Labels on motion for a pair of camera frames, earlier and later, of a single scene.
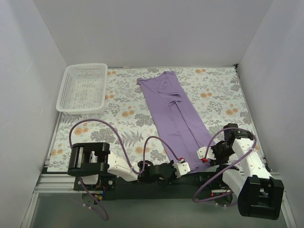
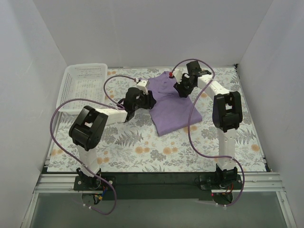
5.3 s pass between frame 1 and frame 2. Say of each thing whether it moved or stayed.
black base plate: stayed
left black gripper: moved
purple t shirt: moved
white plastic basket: stayed
